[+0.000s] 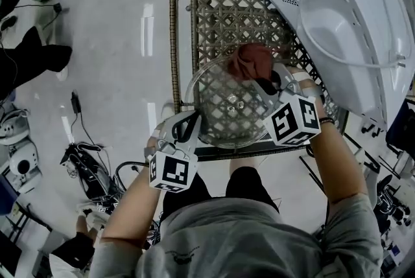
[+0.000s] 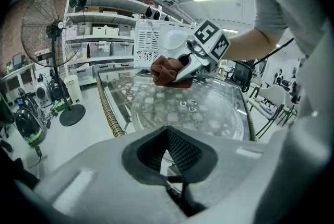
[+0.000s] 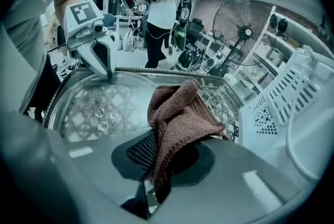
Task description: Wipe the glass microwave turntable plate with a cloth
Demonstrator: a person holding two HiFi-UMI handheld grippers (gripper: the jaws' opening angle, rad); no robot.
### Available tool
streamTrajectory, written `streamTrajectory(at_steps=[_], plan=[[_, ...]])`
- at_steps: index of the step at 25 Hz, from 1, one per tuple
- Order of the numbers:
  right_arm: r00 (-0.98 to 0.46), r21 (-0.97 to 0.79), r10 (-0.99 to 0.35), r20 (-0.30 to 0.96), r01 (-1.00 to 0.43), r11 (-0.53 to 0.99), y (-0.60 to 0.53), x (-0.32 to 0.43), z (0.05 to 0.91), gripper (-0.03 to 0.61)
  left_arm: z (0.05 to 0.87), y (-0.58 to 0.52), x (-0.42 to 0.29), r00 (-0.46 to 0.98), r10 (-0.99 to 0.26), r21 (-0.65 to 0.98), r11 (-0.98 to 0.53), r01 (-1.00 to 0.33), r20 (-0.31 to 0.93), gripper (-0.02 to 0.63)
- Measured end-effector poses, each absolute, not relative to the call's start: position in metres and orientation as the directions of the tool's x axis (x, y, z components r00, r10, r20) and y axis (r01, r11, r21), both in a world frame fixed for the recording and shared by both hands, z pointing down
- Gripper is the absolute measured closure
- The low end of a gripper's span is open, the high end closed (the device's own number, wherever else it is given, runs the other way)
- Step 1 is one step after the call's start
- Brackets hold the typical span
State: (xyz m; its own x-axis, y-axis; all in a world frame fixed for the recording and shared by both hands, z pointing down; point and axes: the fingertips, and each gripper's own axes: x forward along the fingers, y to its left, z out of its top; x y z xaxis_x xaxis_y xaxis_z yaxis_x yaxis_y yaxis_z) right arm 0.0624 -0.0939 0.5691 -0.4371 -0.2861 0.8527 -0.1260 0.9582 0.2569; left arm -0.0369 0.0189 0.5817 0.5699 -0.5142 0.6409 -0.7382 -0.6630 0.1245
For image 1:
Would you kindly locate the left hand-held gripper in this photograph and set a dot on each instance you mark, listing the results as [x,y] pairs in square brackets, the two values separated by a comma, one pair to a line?
[173,173]

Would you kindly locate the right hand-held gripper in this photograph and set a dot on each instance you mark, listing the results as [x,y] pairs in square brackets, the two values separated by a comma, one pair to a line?
[291,121]

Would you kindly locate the dark red cloth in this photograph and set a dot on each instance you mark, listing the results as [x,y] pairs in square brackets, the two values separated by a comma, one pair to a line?
[251,59]

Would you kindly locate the round glass microwave turntable plate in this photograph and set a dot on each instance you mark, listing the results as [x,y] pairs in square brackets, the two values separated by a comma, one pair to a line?
[223,98]

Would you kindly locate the person's right forearm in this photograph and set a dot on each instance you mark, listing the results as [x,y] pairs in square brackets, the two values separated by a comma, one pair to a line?
[337,157]

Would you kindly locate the person's left forearm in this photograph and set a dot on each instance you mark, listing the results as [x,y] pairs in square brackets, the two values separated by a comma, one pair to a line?
[133,208]

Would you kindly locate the white microwave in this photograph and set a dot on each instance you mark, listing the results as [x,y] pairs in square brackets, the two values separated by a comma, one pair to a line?
[340,17]

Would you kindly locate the person's left hand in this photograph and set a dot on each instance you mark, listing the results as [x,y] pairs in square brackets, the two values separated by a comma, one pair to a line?
[151,146]

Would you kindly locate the person's right hand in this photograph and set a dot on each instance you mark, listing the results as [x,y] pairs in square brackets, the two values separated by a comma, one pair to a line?
[317,88]

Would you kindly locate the person's leg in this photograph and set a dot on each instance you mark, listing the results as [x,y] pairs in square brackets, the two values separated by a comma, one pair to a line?
[241,162]

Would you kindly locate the black wrist band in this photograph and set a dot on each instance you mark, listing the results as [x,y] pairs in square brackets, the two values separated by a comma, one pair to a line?
[326,121]

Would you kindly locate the person's black shorts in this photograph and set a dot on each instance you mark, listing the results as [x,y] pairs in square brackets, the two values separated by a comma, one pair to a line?
[246,182]

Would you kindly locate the brown wicker table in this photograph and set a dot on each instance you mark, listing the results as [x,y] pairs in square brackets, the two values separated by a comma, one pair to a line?
[223,11]

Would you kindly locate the person's grey t-shirt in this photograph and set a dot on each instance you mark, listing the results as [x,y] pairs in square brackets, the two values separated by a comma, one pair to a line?
[233,244]

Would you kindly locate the black office chair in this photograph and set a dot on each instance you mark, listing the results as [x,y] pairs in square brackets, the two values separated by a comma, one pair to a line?
[392,202]

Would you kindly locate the white round device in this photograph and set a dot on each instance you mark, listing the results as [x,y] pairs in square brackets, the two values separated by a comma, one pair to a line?
[11,127]

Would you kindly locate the white dome camera device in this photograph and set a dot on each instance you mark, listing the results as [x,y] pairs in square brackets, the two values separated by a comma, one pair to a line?
[22,165]

